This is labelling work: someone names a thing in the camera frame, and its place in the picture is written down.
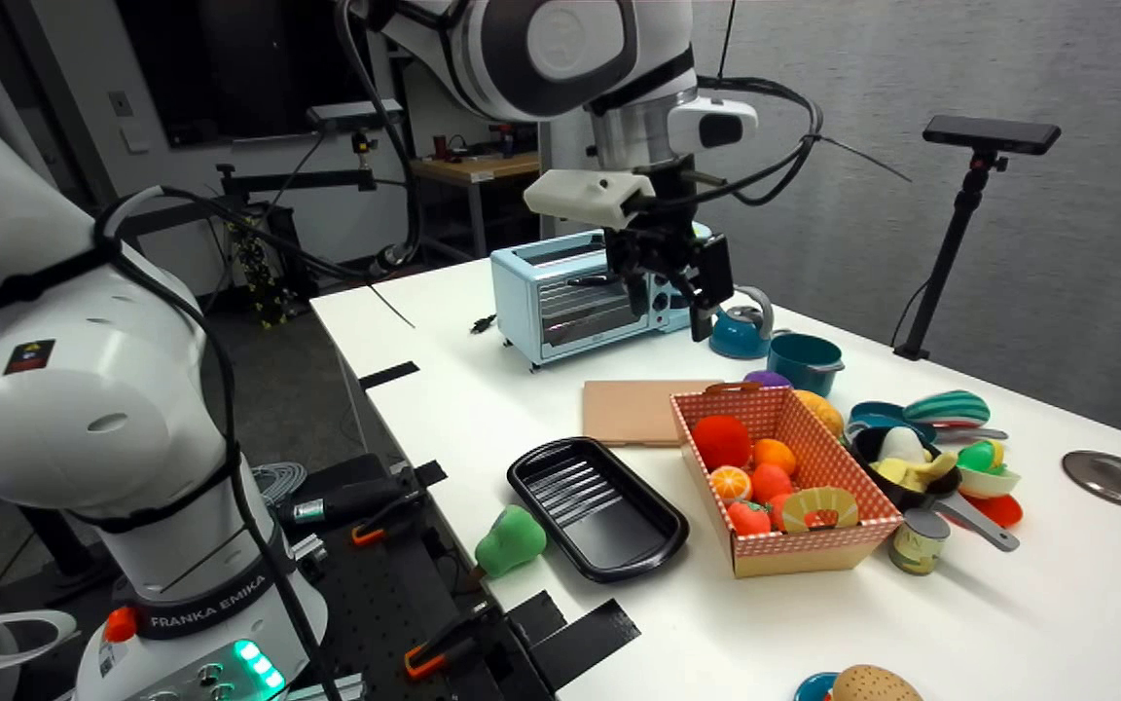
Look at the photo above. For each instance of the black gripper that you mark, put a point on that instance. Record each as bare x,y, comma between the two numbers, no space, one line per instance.
663,217

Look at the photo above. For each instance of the red round plushy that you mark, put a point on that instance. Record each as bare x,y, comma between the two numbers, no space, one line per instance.
720,442

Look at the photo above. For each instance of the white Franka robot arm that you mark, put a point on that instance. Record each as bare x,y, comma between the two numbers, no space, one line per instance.
96,416

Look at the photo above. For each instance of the black plastic tray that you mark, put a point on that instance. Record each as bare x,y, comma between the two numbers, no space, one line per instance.
598,508

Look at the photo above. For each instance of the blue toy kettle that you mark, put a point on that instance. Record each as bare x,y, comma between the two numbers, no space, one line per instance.
737,333

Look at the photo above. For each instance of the light blue toaster oven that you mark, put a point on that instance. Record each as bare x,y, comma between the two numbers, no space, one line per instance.
552,304

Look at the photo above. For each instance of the tan flat board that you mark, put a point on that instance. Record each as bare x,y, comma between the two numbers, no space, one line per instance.
631,416

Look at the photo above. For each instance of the purple plush fruit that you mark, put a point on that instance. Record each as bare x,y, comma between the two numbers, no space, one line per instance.
766,380

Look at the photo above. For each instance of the teal toy pot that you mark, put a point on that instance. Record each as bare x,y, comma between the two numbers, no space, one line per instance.
803,364

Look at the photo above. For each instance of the large yellow-orange plush fruit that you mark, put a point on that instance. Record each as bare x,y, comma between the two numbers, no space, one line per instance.
821,412

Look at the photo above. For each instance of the small orange ball plush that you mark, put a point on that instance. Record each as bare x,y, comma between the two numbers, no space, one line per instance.
775,454

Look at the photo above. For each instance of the orange slice plush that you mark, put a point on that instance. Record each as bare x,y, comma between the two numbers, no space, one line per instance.
729,484

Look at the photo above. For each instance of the red strawberry plush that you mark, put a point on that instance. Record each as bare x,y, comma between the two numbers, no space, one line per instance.
772,482
750,521

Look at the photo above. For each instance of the wooden background desk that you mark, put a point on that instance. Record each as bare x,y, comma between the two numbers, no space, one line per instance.
474,168

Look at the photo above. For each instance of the teal toy tongs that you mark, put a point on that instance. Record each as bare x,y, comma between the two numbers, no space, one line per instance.
931,412

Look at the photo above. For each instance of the red checkered cardboard box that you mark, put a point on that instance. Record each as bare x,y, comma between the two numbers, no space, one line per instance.
820,548

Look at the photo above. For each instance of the green pear plush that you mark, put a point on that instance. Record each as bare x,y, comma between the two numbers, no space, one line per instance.
509,543

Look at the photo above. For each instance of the yellow plush fruit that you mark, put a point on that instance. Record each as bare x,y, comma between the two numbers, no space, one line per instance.
925,469

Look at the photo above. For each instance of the green toy ball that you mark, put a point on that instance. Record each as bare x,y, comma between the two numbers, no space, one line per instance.
973,456

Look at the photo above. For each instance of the grey toy can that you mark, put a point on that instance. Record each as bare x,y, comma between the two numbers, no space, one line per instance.
921,543

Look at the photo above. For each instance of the white toy bowl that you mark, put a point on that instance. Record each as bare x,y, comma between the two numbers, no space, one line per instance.
991,482

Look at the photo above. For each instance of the grey toy spoon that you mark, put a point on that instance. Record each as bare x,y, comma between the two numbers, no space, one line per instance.
980,528

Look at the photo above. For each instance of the blue plate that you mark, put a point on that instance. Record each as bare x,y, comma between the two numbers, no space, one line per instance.
814,687

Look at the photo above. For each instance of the toy burger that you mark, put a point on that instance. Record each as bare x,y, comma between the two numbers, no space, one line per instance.
873,685

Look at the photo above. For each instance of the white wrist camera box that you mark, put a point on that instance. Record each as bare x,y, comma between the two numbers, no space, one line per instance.
582,198

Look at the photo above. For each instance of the black camera tripod stand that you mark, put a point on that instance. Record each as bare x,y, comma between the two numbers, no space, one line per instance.
964,219

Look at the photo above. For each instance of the dark wall monitor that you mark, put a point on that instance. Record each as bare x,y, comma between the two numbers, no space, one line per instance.
251,64

